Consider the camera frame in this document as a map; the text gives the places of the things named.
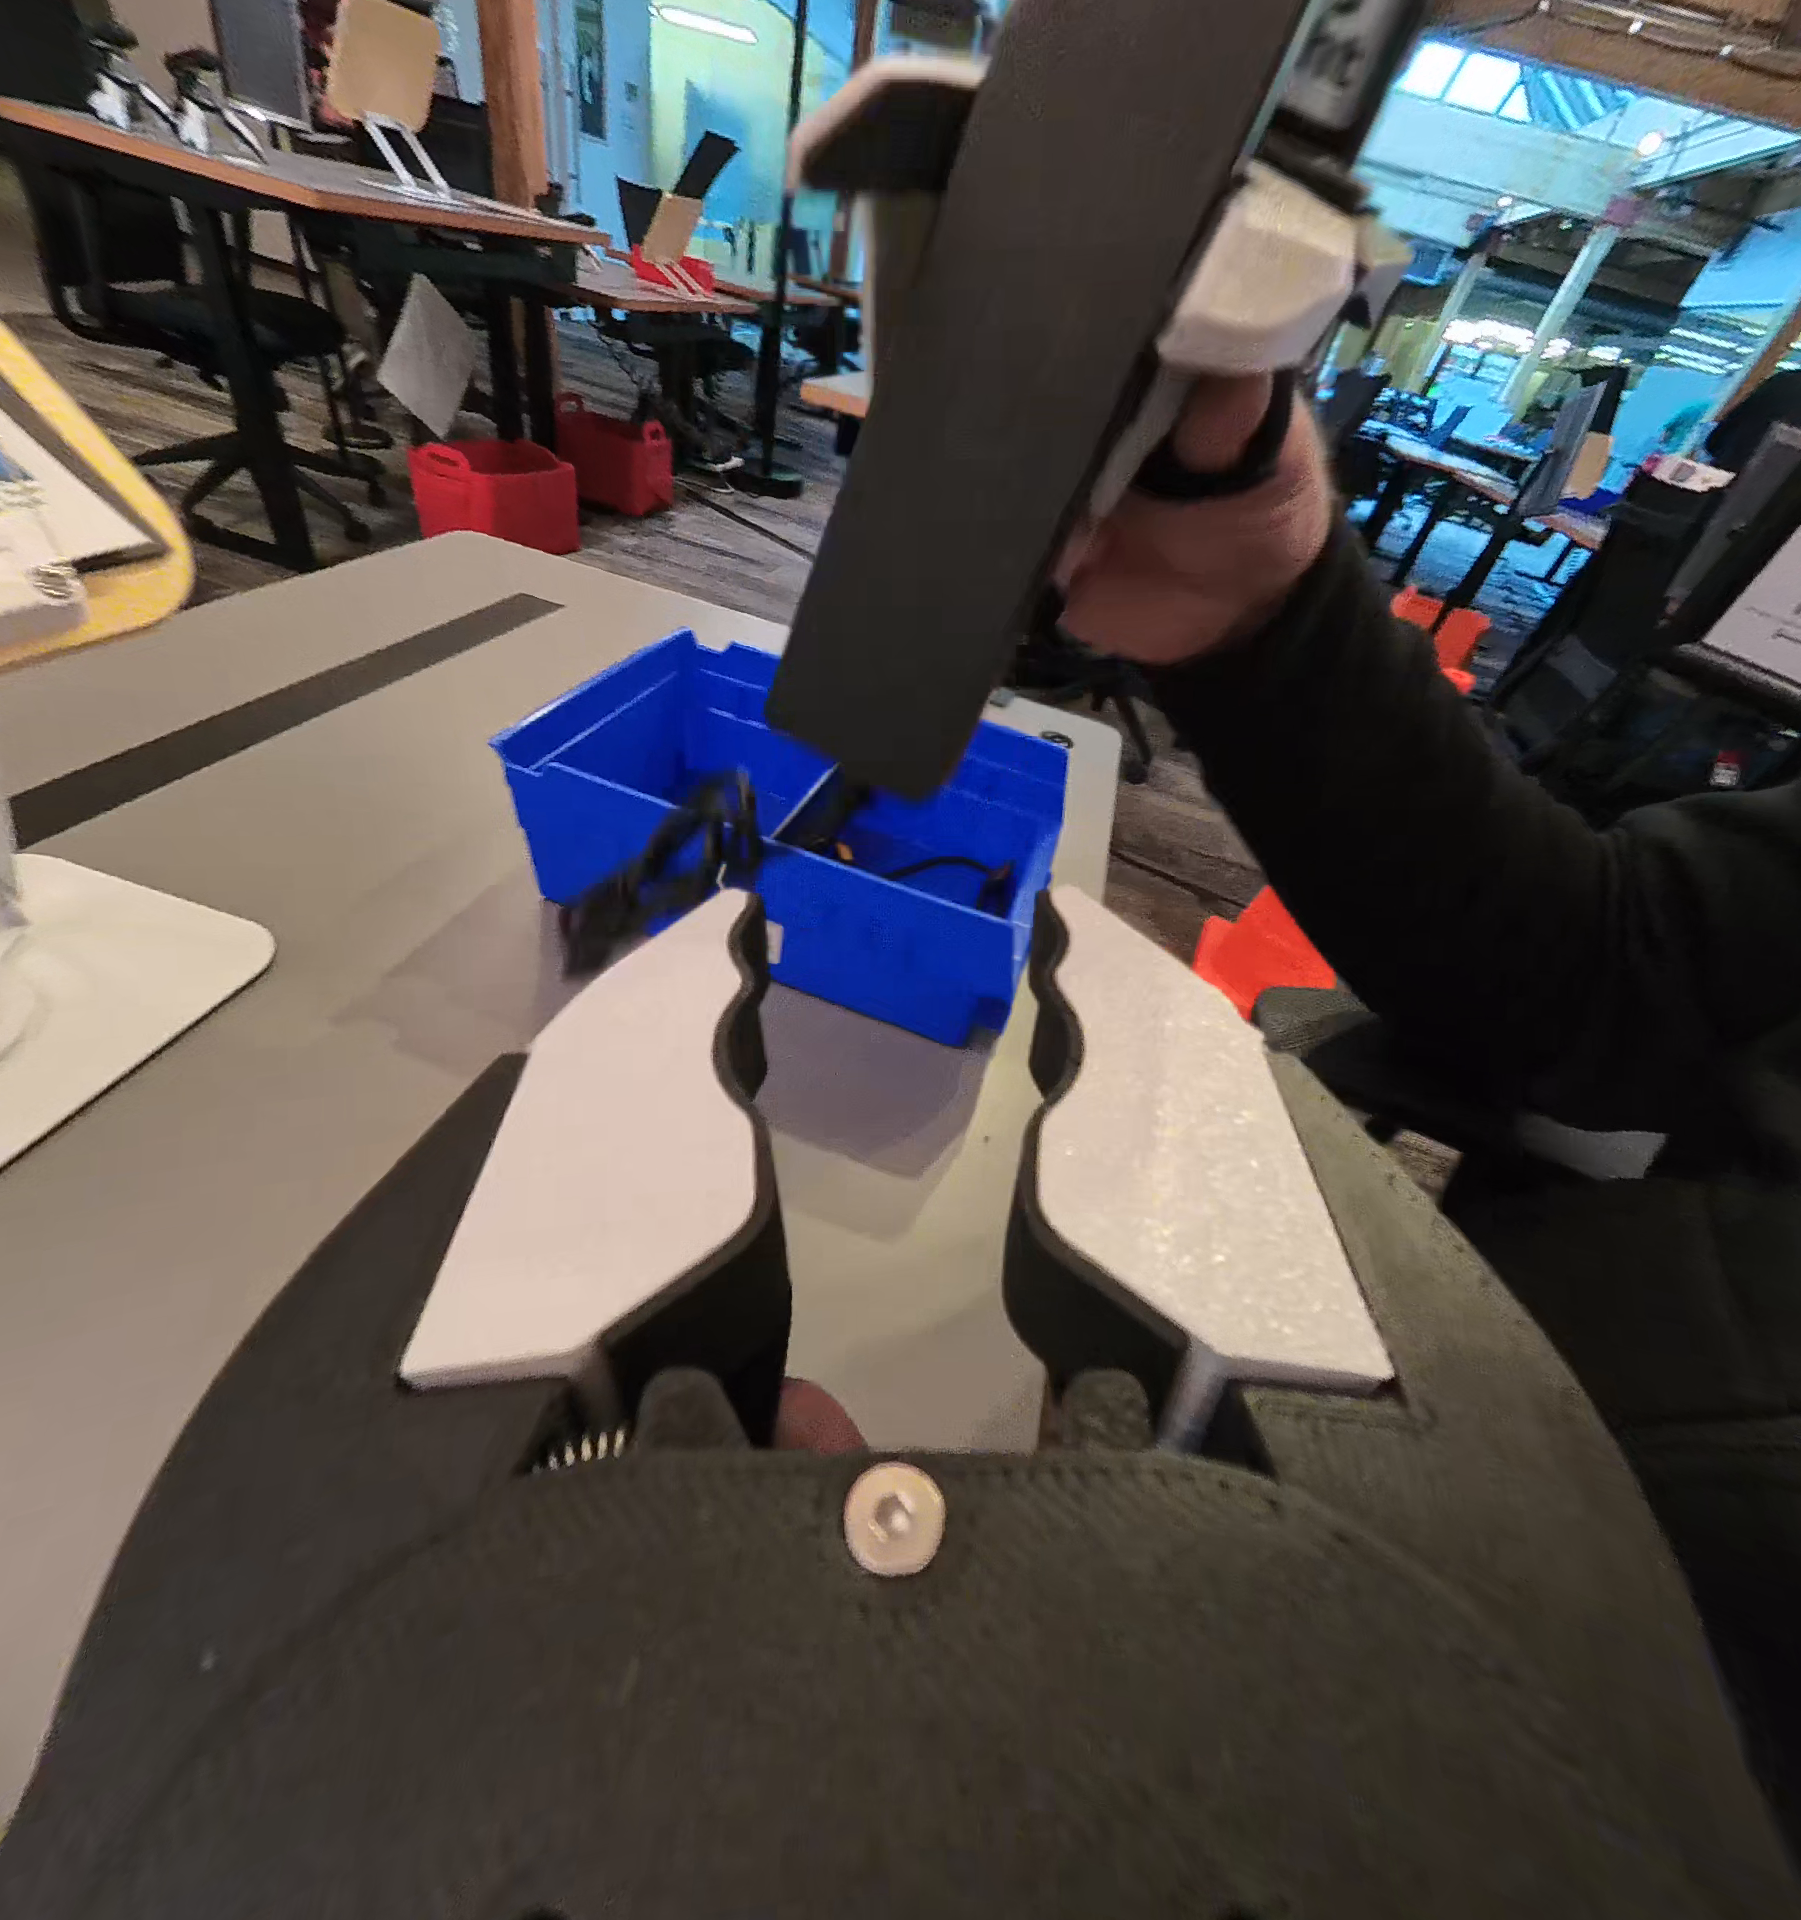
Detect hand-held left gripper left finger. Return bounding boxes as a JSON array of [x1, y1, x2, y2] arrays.
[[397, 886, 794, 1449]]

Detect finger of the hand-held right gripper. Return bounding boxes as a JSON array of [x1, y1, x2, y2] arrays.
[[1156, 161, 1365, 377], [783, 55, 995, 311]]

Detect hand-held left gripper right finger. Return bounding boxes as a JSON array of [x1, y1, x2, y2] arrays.
[[1002, 882, 1398, 1454]]

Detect blue plastic bin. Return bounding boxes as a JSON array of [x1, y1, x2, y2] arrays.
[[490, 627, 1069, 1052]]

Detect person's right forearm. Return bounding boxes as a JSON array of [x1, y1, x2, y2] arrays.
[[1154, 518, 1801, 1201]]

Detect person's right hand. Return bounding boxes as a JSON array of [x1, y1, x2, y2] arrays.
[[1052, 365, 1339, 666]]

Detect orange plastic bin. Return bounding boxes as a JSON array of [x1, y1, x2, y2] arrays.
[[1192, 886, 1339, 1014], [1387, 586, 1493, 695]]

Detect red storage bin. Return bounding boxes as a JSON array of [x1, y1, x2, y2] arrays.
[[555, 396, 676, 519], [406, 439, 584, 558]]

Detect white paper sheet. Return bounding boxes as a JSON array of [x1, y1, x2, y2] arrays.
[[375, 274, 480, 440]]

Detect white instruction board stand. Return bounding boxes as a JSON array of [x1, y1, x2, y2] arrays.
[[0, 257, 279, 1214]]

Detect wooden desk black legs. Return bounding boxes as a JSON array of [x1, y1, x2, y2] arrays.
[[0, 93, 613, 577]]

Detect person's black jacket torso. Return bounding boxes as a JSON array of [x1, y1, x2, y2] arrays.
[[1260, 975, 1801, 1920]]

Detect black office chair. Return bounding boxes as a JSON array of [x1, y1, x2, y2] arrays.
[[15, 151, 384, 545]]

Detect black looped cord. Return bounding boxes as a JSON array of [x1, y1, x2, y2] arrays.
[[558, 765, 765, 981]]

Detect wooden support post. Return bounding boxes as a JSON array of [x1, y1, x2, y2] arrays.
[[477, 0, 555, 212]]

